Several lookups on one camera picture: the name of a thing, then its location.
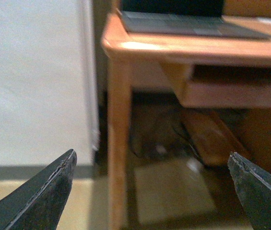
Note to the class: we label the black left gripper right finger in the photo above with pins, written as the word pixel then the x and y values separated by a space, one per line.
pixel 253 188

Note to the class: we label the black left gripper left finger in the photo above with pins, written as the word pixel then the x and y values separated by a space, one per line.
pixel 38 203

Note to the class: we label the wooden keyboard tray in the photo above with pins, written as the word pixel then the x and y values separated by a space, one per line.
pixel 227 87

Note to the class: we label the wooden desk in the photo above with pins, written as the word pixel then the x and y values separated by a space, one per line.
pixel 177 55

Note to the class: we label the grey laptop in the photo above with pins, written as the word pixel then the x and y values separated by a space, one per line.
pixel 182 17

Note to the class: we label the white wall pipe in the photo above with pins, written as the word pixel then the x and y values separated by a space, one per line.
pixel 90 82

